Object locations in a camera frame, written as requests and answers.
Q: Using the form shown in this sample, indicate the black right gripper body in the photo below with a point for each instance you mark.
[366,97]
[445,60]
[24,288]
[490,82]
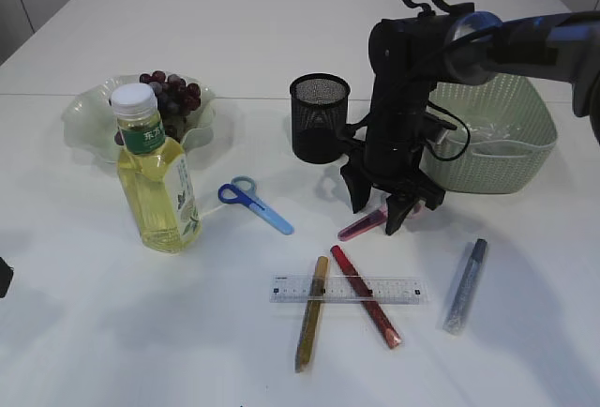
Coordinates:
[395,140]

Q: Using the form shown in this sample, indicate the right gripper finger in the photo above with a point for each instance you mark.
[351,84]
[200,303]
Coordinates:
[398,208]
[359,182]

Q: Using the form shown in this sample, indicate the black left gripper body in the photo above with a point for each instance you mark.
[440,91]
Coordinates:
[6,277]

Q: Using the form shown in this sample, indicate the pink safety scissors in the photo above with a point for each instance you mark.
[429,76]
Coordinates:
[372,220]

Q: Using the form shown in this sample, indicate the clear plastic sheet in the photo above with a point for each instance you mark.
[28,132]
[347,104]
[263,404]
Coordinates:
[485,130]

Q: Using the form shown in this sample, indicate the yellow tea plastic bottle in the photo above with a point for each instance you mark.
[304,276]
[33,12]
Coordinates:
[153,171]

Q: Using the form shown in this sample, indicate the purple artificial grape bunch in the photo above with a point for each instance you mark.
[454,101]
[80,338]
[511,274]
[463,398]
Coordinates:
[173,97]

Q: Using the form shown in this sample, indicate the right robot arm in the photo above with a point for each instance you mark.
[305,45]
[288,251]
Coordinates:
[410,56]

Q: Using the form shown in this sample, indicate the black mesh pen holder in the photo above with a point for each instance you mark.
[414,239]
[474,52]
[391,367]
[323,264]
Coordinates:
[319,108]

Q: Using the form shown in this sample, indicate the clear plastic ruler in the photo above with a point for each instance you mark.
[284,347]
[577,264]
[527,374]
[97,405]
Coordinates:
[294,289]

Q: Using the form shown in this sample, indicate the green plastic woven basket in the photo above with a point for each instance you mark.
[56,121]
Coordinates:
[495,167]

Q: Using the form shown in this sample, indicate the silver glitter pen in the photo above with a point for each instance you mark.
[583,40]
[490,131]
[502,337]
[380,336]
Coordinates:
[458,313]

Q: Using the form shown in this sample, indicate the red glitter pen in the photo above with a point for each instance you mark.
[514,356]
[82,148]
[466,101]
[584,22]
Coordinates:
[390,335]

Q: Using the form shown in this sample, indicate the gold glitter pen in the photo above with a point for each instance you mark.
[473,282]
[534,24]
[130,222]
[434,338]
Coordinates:
[311,315]

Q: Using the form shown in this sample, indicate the blue safety scissors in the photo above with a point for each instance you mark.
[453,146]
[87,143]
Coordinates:
[243,190]

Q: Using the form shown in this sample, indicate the green wavy glass bowl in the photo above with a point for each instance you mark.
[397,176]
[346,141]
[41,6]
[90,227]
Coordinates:
[89,123]

